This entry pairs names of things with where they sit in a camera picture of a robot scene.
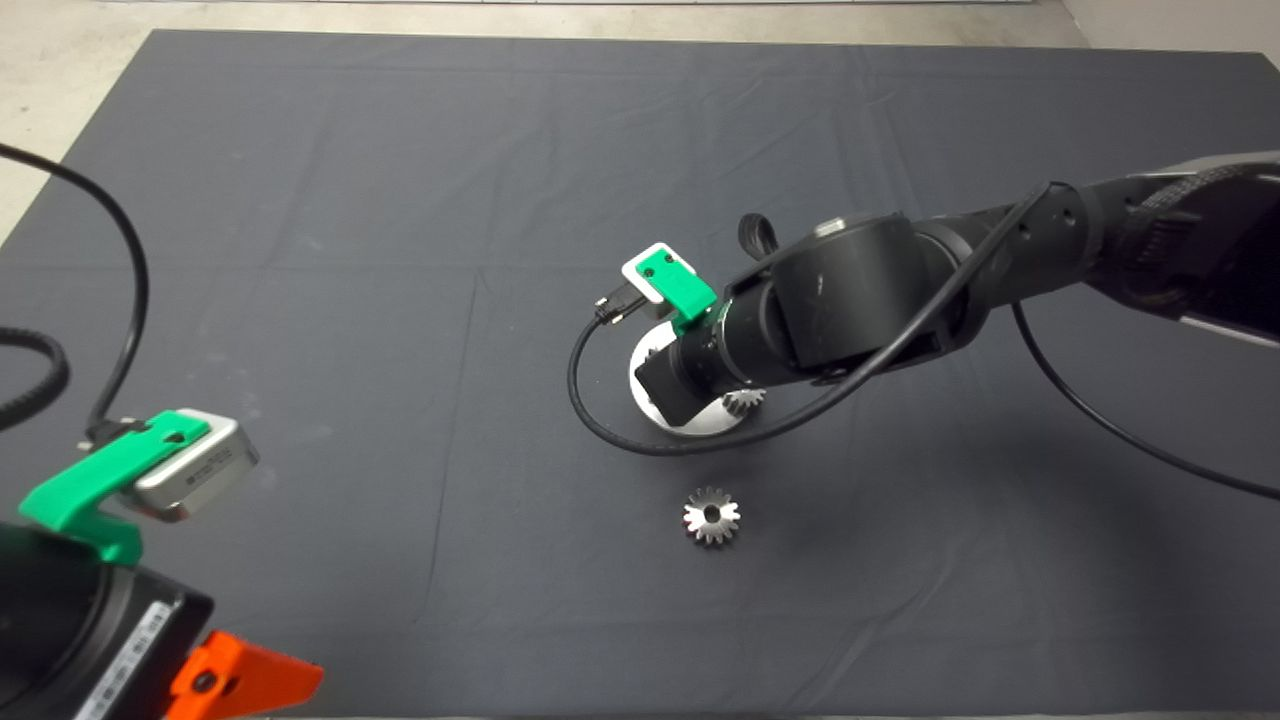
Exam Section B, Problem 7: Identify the right green camera mount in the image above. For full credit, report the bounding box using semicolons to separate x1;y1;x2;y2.
640;250;719;336

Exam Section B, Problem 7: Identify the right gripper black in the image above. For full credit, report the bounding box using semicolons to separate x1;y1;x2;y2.
635;340;716;426

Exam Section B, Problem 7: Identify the black corrugated cable conduit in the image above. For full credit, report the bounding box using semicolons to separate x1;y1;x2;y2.
0;328;71;433

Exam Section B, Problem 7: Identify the large steel bevel gear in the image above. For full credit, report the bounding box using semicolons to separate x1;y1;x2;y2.
682;486;742;547

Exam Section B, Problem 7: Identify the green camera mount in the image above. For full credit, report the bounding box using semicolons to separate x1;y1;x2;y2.
640;250;719;336
18;410;213;566

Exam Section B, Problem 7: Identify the black camera cable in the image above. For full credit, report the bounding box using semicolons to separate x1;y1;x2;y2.
0;143;151;446
567;182;1280;501

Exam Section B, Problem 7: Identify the dark grey table cloth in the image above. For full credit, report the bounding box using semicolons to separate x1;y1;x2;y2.
0;28;1280;717

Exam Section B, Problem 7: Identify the left silver camera box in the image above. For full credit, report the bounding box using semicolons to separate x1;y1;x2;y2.
130;408;259;523

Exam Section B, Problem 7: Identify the black strap loop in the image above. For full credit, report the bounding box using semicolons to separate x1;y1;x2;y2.
738;213;779;263

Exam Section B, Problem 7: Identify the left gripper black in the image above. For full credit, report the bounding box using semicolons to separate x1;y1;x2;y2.
60;568;326;720

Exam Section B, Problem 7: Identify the right black camera cable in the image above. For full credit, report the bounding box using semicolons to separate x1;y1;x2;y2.
567;182;1280;501

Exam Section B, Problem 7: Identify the left green camera mount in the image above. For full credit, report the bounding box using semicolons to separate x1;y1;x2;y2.
18;410;213;566

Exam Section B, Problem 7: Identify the right white camera box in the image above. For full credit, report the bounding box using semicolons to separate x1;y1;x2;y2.
622;243;691;321

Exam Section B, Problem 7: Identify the left black camera cable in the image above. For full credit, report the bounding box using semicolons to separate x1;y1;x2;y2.
0;143;151;446

